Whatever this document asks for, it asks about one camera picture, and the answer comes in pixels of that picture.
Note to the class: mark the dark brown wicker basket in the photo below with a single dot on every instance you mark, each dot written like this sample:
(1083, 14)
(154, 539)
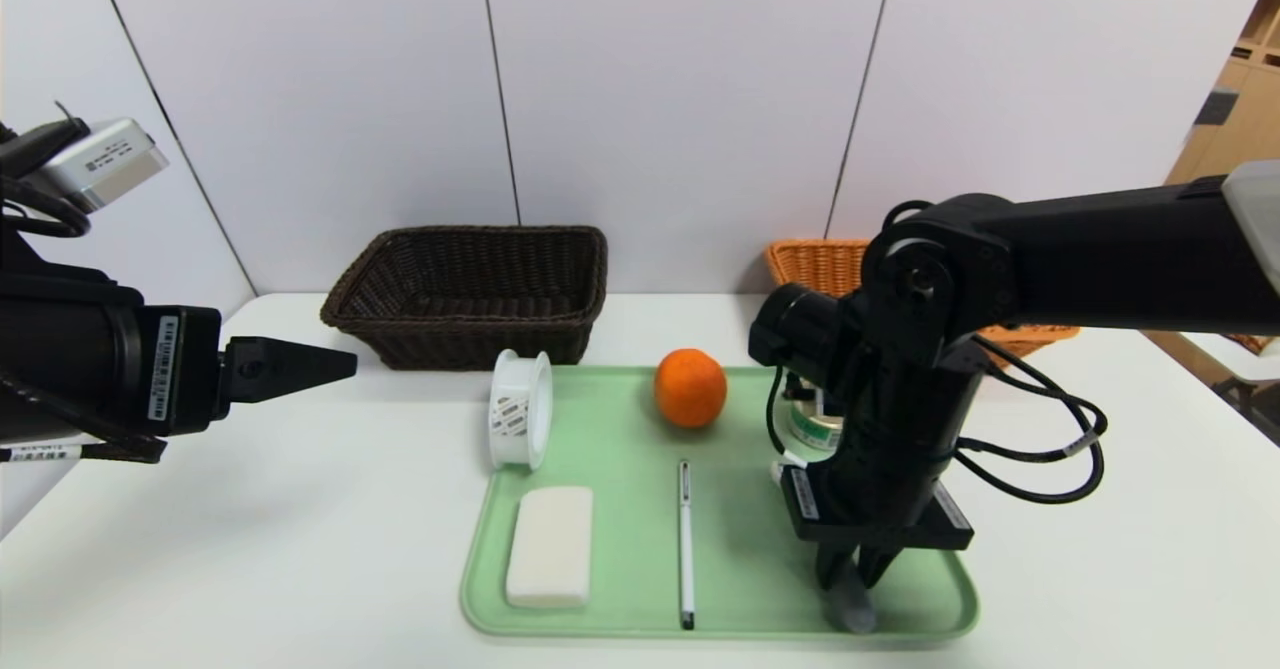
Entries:
(400, 334)

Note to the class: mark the white tape roll in case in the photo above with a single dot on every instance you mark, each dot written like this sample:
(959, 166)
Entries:
(520, 409)

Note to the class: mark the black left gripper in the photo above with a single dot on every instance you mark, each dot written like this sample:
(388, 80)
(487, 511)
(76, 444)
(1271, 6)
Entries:
(182, 367)

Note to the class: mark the white sponge block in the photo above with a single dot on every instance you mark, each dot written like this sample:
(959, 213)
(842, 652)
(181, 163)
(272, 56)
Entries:
(550, 546)

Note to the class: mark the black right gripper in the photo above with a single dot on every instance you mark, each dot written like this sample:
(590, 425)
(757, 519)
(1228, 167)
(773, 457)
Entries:
(868, 519)

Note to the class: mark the light green plastic tray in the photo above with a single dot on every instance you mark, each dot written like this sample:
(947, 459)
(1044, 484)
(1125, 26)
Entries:
(620, 549)

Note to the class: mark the orange fruit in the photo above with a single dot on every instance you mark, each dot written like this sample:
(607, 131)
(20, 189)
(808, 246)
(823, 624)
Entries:
(690, 389)

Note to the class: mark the tin can with green label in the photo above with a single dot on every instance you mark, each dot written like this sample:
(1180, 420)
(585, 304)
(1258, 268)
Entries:
(815, 434)

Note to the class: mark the white pen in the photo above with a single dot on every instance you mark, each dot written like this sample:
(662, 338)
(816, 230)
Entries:
(685, 549)

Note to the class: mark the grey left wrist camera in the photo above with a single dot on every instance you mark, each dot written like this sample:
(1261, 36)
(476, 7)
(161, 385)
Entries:
(105, 164)

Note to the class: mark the orange wicker basket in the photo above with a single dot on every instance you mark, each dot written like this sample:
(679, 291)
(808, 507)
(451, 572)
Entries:
(815, 264)

